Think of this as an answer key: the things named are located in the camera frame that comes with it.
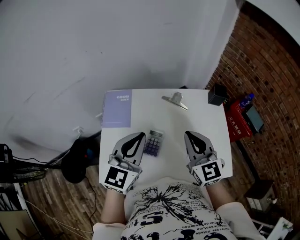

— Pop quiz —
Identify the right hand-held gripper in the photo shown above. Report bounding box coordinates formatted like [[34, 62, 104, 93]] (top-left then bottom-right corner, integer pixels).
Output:
[[184, 131, 225, 188]]

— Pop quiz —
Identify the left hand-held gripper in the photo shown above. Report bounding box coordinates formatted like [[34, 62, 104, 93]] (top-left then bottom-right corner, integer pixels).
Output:
[[104, 132, 147, 195]]

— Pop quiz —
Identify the grey calculator with purple keys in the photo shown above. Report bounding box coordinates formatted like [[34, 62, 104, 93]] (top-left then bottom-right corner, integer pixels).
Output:
[[142, 129, 165, 157]]

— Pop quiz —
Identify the person's left forearm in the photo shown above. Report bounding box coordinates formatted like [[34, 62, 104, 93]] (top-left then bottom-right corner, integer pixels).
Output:
[[101, 189, 128, 225]]

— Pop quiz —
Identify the person's right forearm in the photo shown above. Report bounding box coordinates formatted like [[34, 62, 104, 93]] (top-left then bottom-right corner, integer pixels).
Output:
[[205, 181, 235, 210]]

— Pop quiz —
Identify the white desk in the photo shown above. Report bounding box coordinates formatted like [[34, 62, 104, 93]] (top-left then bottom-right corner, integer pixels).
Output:
[[98, 88, 234, 188]]

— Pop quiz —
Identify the purple spiral notebook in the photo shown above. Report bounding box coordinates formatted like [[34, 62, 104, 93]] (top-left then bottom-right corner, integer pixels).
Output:
[[101, 90, 133, 128]]

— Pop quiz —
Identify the red box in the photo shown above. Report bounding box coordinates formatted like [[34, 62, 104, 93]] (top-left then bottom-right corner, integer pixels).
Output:
[[225, 99, 254, 143]]

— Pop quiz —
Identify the silver metal clip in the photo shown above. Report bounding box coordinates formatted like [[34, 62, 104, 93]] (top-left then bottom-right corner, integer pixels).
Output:
[[161, 91, 189, 111]]

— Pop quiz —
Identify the black square pen holder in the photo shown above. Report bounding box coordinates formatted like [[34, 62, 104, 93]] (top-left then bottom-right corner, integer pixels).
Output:
[[208, 83, 228, 107]]

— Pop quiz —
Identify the black flat device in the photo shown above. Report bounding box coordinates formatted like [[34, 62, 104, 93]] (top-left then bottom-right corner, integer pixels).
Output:
[[244, 105, 266, 135]]

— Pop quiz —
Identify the blue water bottle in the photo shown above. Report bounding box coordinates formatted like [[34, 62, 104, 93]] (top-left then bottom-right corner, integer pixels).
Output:
[[239, 93, 255, 107]]

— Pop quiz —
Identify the person's white printed shirt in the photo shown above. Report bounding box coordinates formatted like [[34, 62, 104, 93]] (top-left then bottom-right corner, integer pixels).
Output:
[[92, 177, 265, 240]]

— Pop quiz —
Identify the white small drawer cabinet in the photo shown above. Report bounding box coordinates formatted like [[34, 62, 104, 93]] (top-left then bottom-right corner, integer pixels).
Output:
[[244, 179, 276, 210]]

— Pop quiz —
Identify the black cage fan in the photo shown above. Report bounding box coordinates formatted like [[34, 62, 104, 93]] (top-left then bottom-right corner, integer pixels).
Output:
[[0, 143, 49, 184]]

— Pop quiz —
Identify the white folding table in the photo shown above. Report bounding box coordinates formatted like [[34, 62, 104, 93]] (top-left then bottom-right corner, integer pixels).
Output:
[[252, 217, 294, 240]]

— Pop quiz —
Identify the thin black cable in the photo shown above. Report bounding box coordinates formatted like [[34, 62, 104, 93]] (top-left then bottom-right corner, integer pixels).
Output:
[[84, 175, 98, 224]]

